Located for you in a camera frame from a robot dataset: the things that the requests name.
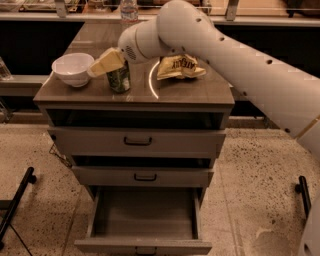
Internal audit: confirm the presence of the grey top drawer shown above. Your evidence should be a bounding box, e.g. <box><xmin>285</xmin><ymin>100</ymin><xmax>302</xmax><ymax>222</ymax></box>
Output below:
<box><xmin>48</xmin><ymin>127</ymin><xmax>225</xmax><ymax>158</ymax></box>

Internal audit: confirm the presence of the white bowl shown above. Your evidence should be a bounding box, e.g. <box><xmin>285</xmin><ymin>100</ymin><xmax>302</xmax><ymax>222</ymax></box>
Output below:
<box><xmin>51</xmin><ymin>53</ymin><xmax>94</xmax><ymax>87</ymax></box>

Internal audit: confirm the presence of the black right stand leg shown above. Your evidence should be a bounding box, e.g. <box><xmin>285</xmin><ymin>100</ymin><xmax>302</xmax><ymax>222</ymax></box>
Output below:
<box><xmin>295</xmin><ymin>176</ymin><xmax>311</xmax><ymax>216</ymax></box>

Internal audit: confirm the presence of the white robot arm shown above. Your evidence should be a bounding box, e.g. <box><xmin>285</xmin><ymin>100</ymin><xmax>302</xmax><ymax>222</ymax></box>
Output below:
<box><xmin>118</xmin><ymin>0</ymin><xmax>320</xmax><ymax>158</ymax></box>

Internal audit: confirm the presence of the black stand leg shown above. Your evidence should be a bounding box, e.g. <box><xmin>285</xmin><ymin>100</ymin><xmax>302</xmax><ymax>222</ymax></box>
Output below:
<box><xmin>0</xmin><ymin>167</ymin><xmax>37</xmax><ymax>249</ymax></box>
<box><xmin>295</xmin><ymin>176</ymin><xmax>311</xmax><ymax>216</ymax></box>

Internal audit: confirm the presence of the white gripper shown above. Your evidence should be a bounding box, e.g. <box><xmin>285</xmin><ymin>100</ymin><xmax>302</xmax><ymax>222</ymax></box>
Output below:
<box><xmin>87</xmin><ymin>19</ymin><xmax>167</xmax><ymax>78</ymax></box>

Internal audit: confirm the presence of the grey drawer cabinet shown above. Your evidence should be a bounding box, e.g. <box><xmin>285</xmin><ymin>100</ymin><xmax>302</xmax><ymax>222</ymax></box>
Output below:
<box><xmin>33</xmin><ymin>20</ymin><xmax>236</xmax><ymax>201</ymax></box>

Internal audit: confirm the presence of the brown yellow chip bag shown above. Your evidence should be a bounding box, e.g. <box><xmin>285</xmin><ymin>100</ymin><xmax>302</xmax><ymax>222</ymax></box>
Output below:
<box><xmin>157</xmin><ymin>54</ymin><xmax>206</xmax><ymax>80</ymax></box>

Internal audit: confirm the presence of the clear plastic water bottle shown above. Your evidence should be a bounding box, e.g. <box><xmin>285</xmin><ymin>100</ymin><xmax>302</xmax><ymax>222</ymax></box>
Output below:
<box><xmin>120</xmin><ymin>0</ymin><xmax>138</xmax><ymax>24</ymax></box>

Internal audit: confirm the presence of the grey open bottom drawer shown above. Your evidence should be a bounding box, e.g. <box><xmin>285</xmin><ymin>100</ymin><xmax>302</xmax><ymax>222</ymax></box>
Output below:
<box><xmin>75</xmin><ymin>187</ymin><xmax>212</xmax><ymax>256</ymax></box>

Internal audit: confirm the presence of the grey middle drawer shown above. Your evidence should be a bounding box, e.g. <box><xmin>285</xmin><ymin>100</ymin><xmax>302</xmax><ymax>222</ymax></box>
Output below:
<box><xmin>72</xmin><ymin>166</ymin><xmax>213</xmax><ymax>188</ymax></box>

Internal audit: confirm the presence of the green soda can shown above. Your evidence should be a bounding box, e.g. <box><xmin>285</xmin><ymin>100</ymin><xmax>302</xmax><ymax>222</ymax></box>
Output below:
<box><xmin>107</xmin><ymin>62</ymin><xmax>130</xmax><ymax>93</ymax></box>

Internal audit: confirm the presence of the black left stand leg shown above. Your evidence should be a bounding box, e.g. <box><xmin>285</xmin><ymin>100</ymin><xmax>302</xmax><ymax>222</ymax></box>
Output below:
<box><xmin>0</xmin><ymin>167</ymin><xmax>37</xmax><ymax>249</ymax></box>

